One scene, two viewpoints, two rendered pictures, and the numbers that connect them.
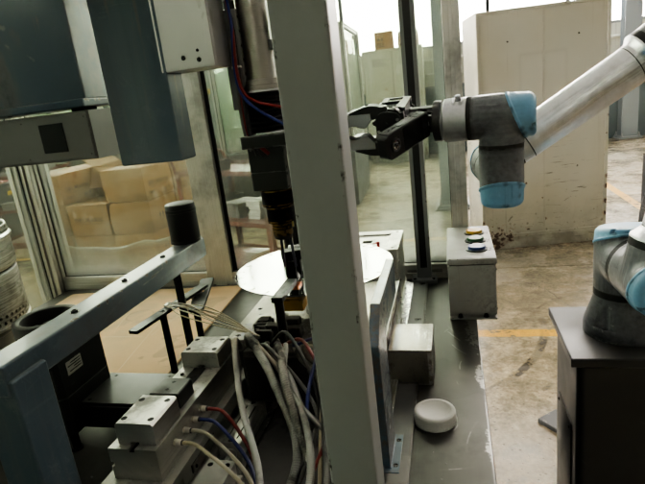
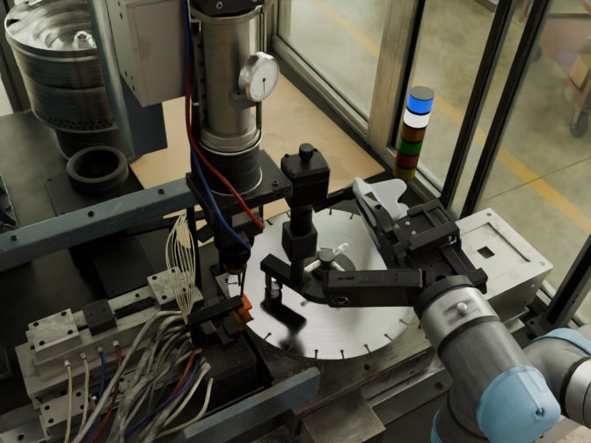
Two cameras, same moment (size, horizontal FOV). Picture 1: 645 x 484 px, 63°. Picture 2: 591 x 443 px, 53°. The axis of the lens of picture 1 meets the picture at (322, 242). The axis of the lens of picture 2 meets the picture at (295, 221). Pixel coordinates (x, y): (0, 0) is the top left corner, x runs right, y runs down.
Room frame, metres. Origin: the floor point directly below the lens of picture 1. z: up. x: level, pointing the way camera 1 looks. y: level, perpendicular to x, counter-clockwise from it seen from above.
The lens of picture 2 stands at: (0.53, -0.39, 1.75)
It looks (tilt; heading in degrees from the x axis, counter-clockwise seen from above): 46 degrees down; 43
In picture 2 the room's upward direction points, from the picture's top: 4 degrees clockwise
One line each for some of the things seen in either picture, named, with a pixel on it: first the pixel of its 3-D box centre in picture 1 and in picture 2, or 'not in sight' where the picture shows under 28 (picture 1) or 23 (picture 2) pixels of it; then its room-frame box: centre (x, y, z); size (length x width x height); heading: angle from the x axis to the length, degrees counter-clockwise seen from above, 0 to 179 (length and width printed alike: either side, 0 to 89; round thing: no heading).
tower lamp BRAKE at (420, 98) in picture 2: not in sight; (420, 99); (1.35, 0.09, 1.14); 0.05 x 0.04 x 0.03; 75
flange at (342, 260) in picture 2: not in sight; (324, 270); (1.05, 0.02, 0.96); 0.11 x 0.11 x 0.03
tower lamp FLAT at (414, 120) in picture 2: not in sight; (417, 114); (1.35, 0.09, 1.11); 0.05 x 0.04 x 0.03; 75
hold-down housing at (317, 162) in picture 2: not in sight; (302, 204); (0.97, 0.02, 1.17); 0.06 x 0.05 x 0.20; 156
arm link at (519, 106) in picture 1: (501, 117); (497, 384); (0.91, -0.33, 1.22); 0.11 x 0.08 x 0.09; 66
